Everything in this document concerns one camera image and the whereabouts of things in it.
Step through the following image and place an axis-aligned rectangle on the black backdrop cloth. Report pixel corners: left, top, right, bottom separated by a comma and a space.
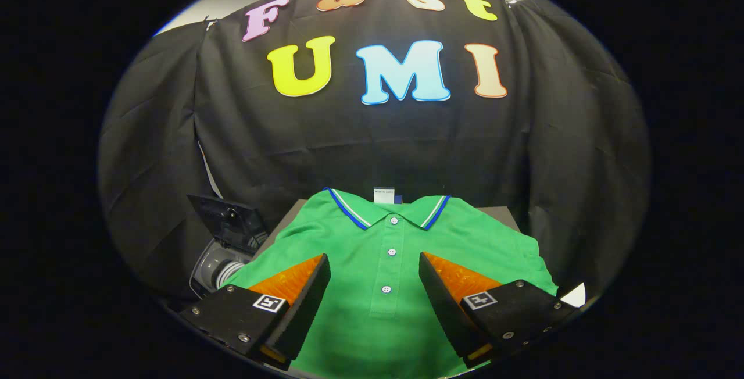
98, 0, 650, 310

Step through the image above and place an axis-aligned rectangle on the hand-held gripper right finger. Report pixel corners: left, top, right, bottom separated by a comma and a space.
418, 252, 576, 369

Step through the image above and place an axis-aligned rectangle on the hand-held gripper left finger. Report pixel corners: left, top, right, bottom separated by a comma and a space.
177, 253, 332, 371

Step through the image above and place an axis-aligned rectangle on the beige cabinet with black frame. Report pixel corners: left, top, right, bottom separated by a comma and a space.
250, 198, 522, 263

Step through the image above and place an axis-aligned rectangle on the white flat sheet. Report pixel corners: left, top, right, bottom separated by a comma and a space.
560, 282, 586, 308

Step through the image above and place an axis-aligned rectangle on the green polo shirt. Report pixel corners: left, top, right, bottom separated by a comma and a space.
224, 187, 559, 378

